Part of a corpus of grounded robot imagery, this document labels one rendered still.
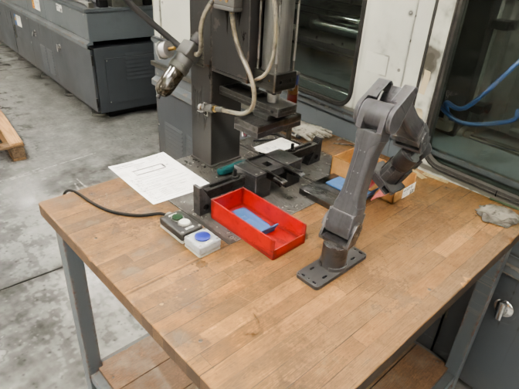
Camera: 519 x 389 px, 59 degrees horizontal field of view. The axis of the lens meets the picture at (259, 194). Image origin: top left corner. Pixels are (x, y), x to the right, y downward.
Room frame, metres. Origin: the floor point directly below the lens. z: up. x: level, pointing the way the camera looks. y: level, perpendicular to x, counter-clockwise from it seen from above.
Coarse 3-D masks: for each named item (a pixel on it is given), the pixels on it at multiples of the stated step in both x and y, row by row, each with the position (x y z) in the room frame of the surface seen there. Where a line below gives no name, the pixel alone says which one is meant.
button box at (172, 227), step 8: (64, 192) 1.22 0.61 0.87; (88, 200) 1.12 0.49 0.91; (104, 208) 1.08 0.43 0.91; (136, 216) 1.06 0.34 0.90; (144, 216) 1.06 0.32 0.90; (168, 216) 1.03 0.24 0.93; (184, 216) 1.04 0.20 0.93; (168, 224) 1.00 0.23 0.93; (176, 224) 1.00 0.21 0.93; (192, 224) 1.00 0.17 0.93; (200, 224) 1.01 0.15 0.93; (168, 232) 0.99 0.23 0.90; (176, 232) 0.97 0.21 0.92; (184, 232) 0.96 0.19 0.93; (192, 232) 0.97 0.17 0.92; (184, 240) 0.96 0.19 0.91
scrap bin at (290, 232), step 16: (240, 192) 1.15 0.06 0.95; (224, 208) 1.04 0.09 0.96; (256, 208) 1.12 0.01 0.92; (272, 208) 1.07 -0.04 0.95; (224, 224) 1.04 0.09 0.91; (240, 224) 0.99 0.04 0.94; (272, 224) 1.06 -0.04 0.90; (288, 224) 1.03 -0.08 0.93; (304, 224) 0.99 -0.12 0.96; (256, 240) 0.95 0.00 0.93; (272, 240) 0.91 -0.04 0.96; (288, 240) 0.99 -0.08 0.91; (304, 240) 0.99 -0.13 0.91; (272, 256) 0.91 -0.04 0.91
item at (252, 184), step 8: (248, 176) 1.21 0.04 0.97; (264, 176) 1.21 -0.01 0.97; (280, 176) 1.30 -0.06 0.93; (288, 176) 1.29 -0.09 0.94; (248, 184) 1.21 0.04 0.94; (256, 184) 1.19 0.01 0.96; (264, 184) 1.21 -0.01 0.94; (288, 184) 1.29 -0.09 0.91; (256, 192) 1.19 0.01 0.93; (264, 192) 1.22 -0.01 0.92
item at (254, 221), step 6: (234, 210) 1.12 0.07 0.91; (240, 210) 1.12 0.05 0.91; (246, 210) 1.12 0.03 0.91; (240, 216) 1.09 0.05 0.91; (246, 216) 1.09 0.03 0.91; (252, 216) 1.09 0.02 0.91; (252, 222) 1.06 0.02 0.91; (258, 222) 1.06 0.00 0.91; (264, 222) 1.06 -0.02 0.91; (258, 228) 1.03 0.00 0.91; (264, 228) 0.99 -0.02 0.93; (270, 228) 1.01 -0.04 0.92
